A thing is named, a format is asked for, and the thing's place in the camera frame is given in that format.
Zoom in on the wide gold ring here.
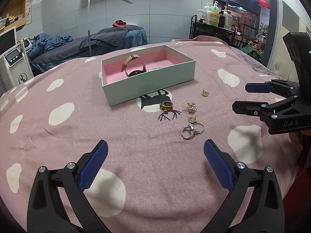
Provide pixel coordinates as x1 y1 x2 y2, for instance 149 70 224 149
159 100 175 113

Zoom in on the clear plastic bottle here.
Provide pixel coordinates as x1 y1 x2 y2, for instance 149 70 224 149
224 6 232 30

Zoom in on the white pump bottle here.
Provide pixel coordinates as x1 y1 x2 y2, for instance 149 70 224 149
198 3 212 25

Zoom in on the pink polka dot bedspread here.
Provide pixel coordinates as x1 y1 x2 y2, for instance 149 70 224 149
1 41 298 232

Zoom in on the silver ring with stone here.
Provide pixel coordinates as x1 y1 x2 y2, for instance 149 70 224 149
180 125 197 141

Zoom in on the gold crystal cluster brooch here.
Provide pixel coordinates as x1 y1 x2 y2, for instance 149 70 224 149
185 102 197 114

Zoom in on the dark brown bottle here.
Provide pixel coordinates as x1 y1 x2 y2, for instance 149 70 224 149
218 9 226 28

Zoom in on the gold heart earring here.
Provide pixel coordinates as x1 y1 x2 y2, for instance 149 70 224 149
188 117 198 124

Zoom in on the black metal trolley rack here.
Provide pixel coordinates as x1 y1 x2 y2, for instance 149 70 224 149
189 15 255 48

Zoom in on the pale green pink-lined box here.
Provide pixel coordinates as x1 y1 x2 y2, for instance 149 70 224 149
101 45 196 106

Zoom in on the wooden wall shelf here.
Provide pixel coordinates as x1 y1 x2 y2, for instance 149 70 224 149
1 0 27 33

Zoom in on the green lotion bottle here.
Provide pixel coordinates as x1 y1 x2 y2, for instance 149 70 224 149
210 1 220 26

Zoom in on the massage bed dark blanket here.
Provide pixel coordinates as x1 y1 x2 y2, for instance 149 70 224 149
28 25 148 75

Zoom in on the pink strap wristwatch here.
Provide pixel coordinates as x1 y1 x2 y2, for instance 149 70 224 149
121 54 147 77

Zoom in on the white beauty machine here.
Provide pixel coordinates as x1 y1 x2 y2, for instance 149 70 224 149
0 26 34 94

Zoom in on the red cloth on bed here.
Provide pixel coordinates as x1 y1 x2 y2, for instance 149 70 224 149
112 19 127 28

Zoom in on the small gold clip earring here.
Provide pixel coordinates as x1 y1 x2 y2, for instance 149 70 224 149
202 89 209 97

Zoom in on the blue crumpled bedding pile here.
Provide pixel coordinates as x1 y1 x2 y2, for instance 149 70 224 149
26 33 73 61

